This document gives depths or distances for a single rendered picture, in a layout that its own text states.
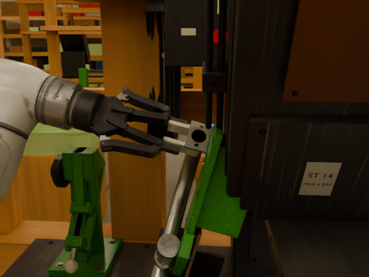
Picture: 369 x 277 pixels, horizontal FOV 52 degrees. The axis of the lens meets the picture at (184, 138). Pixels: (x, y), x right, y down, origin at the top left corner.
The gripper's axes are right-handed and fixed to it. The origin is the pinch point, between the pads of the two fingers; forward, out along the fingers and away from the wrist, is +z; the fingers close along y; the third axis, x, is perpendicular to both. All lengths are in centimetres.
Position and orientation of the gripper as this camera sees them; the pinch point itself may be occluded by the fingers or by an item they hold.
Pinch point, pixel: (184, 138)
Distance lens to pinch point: 68.8
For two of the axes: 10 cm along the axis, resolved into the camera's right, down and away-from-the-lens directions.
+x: -1.2, 4.7, 8.8
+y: 2.5, -8.4, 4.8
